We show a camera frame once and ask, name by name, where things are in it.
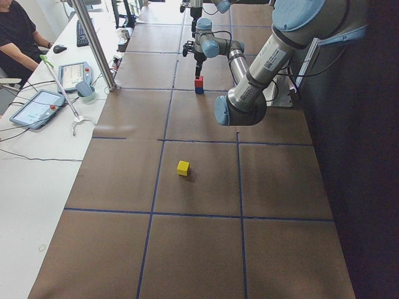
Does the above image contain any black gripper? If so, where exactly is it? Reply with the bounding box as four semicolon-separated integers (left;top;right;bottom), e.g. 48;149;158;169
180;0;203;37
182;40;206;78

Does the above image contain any red wooden cube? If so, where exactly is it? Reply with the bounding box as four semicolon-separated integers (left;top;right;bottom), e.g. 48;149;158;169
195;75;203;89

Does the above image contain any blue wooden cube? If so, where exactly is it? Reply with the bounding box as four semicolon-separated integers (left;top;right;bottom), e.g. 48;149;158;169
195;87;204;95

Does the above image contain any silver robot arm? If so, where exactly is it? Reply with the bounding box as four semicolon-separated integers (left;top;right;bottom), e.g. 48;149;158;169
181;1;370;126

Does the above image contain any metal cup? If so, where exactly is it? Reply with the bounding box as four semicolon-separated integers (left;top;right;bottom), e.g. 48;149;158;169
120;29;130;40

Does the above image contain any yellow wooden cube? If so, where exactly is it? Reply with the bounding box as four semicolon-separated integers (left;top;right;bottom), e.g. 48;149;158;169
176;160;190;176

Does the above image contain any black keyboard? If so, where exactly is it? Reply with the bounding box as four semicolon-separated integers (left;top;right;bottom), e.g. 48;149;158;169
76;20;89;47

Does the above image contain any light blue tape roll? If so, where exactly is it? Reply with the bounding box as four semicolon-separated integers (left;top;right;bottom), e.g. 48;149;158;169
75;81;95;103

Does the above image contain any far teach pendant tablet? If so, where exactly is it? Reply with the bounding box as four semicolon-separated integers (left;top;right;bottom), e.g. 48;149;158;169
58;62;92;93

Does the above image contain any teach pendant tablet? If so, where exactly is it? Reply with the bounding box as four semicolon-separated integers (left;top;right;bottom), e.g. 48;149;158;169
9;90;65;130
58;62;92;93

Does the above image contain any long grabber stick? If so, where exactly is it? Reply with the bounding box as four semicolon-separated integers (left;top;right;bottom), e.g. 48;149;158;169
40;54;96;136

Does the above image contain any black computer mouse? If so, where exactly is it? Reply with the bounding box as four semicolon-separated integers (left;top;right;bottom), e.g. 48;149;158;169
53;45;67;54

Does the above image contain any near teach pendant tablet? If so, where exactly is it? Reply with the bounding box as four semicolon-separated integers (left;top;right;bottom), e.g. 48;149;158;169
9;90;65;130

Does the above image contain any seated person in black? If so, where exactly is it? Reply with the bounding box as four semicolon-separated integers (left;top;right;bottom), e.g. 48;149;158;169
1;0;54;85

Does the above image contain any aluminium frame post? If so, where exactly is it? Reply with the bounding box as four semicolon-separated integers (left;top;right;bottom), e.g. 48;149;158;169
71;0;117;92

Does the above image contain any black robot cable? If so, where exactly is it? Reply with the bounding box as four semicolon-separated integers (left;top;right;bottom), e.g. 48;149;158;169
0;79;94;163

